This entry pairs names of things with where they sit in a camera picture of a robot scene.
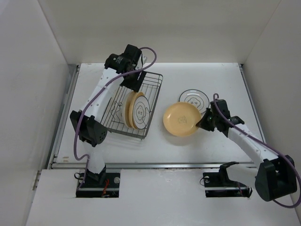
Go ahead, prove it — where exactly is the white plate black pattern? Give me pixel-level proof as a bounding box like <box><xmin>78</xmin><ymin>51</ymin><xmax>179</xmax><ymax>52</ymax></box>
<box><xmin>133</xmin><ymin>96</ymin><xmax>151</xmax><ymax>129</ymax></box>

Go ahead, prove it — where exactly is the white plate dark rim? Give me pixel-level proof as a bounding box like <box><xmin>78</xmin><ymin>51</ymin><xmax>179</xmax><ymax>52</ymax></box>
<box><xmin>179</xmin><ymin>89</ymin><xmax>210</xmax><ymax>115</ymax></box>

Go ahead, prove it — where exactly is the beige yellow plate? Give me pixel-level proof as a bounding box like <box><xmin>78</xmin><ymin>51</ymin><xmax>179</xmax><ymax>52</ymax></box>
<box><xmin>123</xmin><ymin>91</ymin><xmax>144</xmax><ymax>129</ymax></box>

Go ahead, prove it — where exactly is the grey wire dish rack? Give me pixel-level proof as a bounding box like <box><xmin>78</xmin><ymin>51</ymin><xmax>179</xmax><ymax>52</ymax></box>
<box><xmin>101</xmin><ymin>72</ymin><xmax>163</xmax><ymax>139</ymax></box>

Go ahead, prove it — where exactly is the white plate green rim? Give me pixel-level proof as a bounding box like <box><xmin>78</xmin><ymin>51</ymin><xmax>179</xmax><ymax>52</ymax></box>
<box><xmin>116</xmin><ymin>102</ymin><xmax>126</xmax><ymax>123</ymax></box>

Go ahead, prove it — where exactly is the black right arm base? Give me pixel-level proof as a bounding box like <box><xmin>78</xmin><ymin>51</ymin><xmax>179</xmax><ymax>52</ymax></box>
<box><xmin>199</xmin><ymin>161</ymin><xmax>253</xmax><ymax>198</ymax></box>

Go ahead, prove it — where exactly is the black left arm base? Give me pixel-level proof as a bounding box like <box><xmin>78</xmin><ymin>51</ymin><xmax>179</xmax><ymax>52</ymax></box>
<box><xmin>76</xmin><ymin>172</ymin><xmax>121</xmax><ymax>198</ymax></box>

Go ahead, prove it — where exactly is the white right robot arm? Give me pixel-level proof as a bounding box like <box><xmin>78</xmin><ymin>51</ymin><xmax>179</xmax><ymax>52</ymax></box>
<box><xmin>197</xmin><ymin>97</ymin><xmax>301</xmax><ymax>202</ymax></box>

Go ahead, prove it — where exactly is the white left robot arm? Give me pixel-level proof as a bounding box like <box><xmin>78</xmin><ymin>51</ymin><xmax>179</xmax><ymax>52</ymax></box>
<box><xmin>70</xmin><ymin>44</ymin><xmax>147</xmax><ymax>187</ymax></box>

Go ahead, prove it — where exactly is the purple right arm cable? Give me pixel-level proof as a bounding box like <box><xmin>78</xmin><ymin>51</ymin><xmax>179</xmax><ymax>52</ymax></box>
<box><xmin>213</xmin><ymin>93</ymin><xmax>301</xmax><ymax>209</ymax></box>

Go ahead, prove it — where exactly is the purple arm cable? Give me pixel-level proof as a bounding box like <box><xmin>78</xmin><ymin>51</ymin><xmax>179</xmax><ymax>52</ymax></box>
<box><xmin>73</xmin><ymin>46</ymin><xmax>158</xmax><ymax>189</ymax></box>
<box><xmin>213</xmin><ymin>93</ymin><xmax>301</xmax><ymax>209</ymax></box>

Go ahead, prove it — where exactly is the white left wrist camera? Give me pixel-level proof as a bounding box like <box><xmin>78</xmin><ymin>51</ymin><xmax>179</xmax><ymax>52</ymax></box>
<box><xmin>136</xmin><ymin>54</ymin><xmax>147</xmax><ymax>70</ymax></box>

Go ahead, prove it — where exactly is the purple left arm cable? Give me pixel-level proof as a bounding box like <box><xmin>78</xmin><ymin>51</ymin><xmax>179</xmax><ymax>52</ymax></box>
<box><xmin>73</xmin><ymin>46</ymin><xmax>158</xmax><ymax>189</ymax></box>

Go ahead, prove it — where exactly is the aluminium table edge rail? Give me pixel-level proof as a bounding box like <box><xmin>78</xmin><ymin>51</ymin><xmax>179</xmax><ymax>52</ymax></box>
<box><xmin>51</xmin><ymin>63</ymin><xmax>264</xmax><ymax>169</ymax></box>

